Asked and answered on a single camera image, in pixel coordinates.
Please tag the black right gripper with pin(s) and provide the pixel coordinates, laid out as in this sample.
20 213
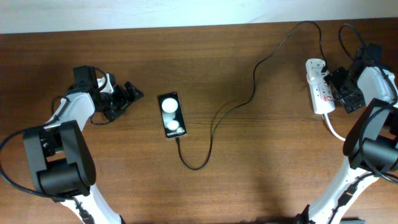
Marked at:
349 102

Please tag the black USB charger plug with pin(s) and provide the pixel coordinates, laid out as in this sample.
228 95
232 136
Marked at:
324 69

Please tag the white power strip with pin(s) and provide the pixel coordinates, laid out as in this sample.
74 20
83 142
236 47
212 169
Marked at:
321 95

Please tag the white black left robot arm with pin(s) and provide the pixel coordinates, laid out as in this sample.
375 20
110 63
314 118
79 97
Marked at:
60 162

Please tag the black flip smartphone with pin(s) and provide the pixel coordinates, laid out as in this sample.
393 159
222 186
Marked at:
172 116

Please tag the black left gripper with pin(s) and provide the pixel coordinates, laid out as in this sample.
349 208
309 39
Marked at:
124 99

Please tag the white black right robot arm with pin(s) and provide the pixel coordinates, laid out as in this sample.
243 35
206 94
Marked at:
370 148

